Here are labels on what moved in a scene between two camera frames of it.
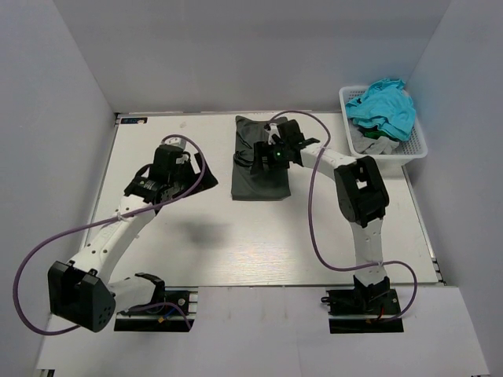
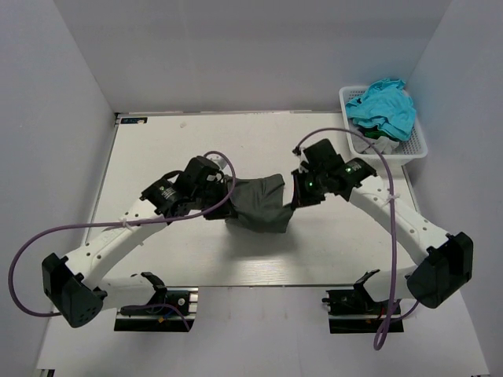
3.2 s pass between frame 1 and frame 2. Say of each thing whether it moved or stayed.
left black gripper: moved
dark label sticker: stayed
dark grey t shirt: moved
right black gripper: moved
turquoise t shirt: stayed
